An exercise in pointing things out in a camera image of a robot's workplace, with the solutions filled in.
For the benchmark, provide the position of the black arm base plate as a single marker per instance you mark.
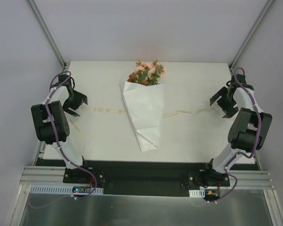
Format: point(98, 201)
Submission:
point(168, 189)

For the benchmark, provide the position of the aluminium front rail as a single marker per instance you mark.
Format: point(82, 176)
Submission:
point(243, 179)

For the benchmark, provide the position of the left white cable duct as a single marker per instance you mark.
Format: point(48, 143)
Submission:
point(53, 189)

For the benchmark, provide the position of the translucent white wrapping paper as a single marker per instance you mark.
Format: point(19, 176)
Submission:
point(145, 107)

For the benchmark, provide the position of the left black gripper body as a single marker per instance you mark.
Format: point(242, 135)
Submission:
point(74, 101)

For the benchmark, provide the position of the aluminium frame post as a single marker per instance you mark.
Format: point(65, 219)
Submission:
point(252, 32)
point(46, 32)

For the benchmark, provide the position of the pink rose stem with leaves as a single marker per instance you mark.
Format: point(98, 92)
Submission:
point(160, 71)

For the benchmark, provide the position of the cream printed ribbon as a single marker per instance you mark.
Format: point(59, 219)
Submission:
point(101, 124)

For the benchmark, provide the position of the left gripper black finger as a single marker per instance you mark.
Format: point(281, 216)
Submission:
point(71, 111)
point(80, 98)

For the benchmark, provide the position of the white cable duct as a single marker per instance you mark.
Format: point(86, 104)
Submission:
point(53, 189)
point(197, 193)

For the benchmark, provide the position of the left aluminium frame post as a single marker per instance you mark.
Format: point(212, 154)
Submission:
point(46, 32)

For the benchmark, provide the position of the right aluminium frame post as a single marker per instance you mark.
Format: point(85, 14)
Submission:
point(252, 32)

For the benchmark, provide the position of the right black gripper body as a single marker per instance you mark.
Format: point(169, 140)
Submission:
point(226, 102)

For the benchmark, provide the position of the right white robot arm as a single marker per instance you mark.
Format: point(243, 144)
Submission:
point(247, 133)

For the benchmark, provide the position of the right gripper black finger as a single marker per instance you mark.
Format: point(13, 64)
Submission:
point(220, 93)
point(229, 111)

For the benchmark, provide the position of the right white cable duct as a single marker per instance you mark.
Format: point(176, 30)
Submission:
point(197, 193)

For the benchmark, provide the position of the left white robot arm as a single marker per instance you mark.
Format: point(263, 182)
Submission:
point(54, 128)

